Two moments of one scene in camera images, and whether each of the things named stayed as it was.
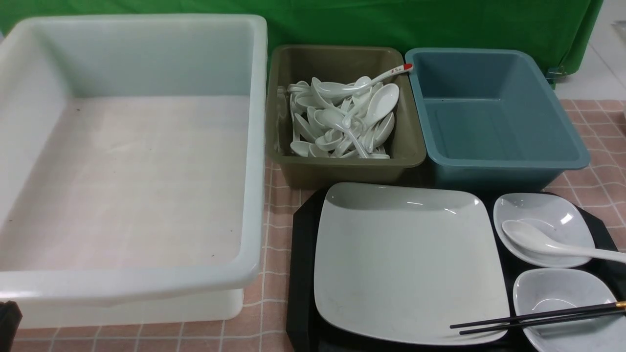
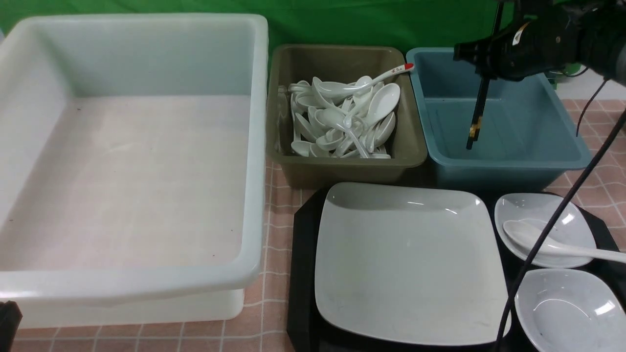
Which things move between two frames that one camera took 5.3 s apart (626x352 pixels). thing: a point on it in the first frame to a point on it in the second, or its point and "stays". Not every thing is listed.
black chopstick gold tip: [560, 314] to [475, 128]
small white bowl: [553, 214] stays
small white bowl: [544, 290] stays
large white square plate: [397, 265] stays
